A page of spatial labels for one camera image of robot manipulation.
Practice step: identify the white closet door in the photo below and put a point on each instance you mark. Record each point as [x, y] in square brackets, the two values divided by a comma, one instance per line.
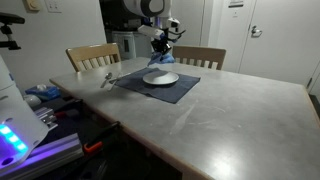
[191, 23]

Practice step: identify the black camera on stand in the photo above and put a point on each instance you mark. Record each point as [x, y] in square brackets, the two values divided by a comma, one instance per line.
[10, 18]

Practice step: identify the silver spoon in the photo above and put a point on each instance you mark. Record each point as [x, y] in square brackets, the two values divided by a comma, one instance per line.
[108, 76]

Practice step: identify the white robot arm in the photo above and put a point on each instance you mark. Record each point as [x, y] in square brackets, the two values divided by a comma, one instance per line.
[146, 6]

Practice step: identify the light wooden slat-back chair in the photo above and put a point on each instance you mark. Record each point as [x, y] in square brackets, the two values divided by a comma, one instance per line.
[200, 51]
[90, 50]

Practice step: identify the silver fork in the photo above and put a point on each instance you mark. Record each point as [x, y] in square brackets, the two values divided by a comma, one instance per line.
[115, 83]

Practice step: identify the dark blue placemat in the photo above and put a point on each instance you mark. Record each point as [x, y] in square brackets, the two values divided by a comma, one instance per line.
[166, 92]

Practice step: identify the white round plate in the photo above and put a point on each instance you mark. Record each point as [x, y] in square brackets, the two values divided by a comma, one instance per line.
[161, 78]

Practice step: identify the blue cloth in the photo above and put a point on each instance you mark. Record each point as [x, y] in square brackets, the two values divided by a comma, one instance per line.
[160, 60]

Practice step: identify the white robot base blue lights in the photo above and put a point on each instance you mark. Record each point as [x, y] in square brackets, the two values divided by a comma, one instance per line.
[16, 110]

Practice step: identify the silver metal bracket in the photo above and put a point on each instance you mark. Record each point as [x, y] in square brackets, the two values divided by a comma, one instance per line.
[46, 116]

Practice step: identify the blue tissue box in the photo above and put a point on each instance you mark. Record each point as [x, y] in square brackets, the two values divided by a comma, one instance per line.
[46, 92]

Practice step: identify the beige wall thermostat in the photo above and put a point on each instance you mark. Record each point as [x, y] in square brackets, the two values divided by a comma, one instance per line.
[31, 4]

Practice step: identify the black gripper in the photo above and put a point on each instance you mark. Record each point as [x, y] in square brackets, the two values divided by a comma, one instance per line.
[163, 40]

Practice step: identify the aluminium profile rail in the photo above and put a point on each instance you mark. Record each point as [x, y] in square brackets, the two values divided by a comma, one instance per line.
[56, 150]

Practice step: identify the white round object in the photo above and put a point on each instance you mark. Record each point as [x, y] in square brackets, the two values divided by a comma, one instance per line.
[31, 100]

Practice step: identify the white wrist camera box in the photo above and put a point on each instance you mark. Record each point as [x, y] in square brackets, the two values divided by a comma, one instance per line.
[150, 30]

